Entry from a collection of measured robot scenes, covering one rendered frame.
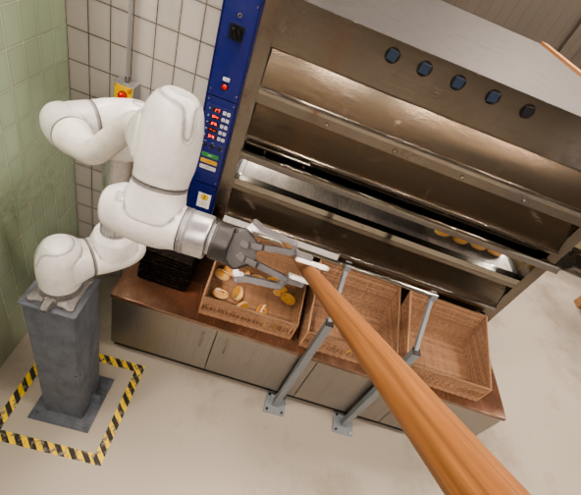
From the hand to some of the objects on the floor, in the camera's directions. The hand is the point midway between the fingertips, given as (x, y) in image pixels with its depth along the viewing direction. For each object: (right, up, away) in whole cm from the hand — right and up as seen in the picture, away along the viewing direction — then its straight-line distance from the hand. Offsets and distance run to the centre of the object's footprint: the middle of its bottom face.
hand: (308, 272), depth 79 cm
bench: (-1, -81, +204) cm, 220 cm away
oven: (+19, -2, +296) cm, 297 cm away
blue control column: (-72, +29, +285) cm, 295 cm away
